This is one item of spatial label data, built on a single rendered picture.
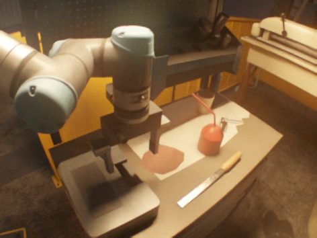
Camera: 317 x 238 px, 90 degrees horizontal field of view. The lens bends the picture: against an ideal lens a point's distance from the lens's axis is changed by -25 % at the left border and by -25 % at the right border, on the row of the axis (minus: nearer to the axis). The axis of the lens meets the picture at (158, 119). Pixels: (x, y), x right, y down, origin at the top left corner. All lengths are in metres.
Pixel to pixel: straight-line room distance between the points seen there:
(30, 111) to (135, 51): 0.19
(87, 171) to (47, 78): 0.39
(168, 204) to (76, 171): 0.28
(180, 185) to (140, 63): 0.42
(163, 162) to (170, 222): 0.21
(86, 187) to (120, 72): 0.33
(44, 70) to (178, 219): 0.49
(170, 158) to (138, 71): 0.39
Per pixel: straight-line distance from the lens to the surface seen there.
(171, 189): 0.63
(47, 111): 0.24
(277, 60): 1.48
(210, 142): 0.70
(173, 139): 0.78
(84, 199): 0.54
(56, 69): 0.27
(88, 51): 0.35
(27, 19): 0.60
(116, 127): 0.41
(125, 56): 0.34
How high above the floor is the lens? 1.48
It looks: 37 degrees down
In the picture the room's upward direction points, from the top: 5 degrees clockwise
